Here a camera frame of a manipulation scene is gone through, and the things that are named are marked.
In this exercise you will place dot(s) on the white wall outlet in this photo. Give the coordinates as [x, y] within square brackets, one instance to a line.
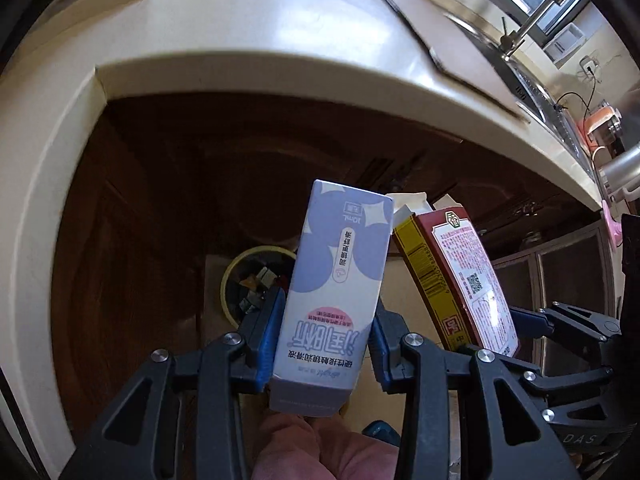
[590, 66]

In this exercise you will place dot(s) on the cardboard sheet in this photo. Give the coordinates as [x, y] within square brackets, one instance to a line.
[450, 45]

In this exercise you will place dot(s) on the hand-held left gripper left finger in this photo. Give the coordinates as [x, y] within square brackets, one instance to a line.
[267, 330]

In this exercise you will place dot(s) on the person's leg in pink pants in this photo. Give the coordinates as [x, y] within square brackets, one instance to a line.
[320, 450]

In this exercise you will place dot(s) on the blue slipper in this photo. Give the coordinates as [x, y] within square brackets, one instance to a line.
[381, 432]

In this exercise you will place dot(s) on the steel faucet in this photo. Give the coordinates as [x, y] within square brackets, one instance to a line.
[535, 15]

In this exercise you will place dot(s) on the orange and white appliance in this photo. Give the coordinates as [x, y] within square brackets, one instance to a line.
[602, 125]

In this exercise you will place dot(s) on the purple and white box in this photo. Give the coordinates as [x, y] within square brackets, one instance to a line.
[330, 285]

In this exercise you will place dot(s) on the brown wooden cabinet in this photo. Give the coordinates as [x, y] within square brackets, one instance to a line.
[150, 210]

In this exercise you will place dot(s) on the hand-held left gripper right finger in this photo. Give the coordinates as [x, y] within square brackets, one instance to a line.
[380, 350]

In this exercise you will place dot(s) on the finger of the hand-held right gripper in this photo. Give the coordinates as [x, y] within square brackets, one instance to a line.
[525, 321]
[575, 382]

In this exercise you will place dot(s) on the red and yellow box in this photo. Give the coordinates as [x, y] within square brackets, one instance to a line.
[465, 270]

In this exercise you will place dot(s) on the yellow rimmed trash bin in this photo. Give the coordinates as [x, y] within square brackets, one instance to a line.
[235, 270]

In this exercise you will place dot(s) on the steel pot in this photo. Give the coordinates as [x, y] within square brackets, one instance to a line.
[622, 170]

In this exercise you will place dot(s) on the steel sink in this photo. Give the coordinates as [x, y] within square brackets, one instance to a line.
[530, 85]

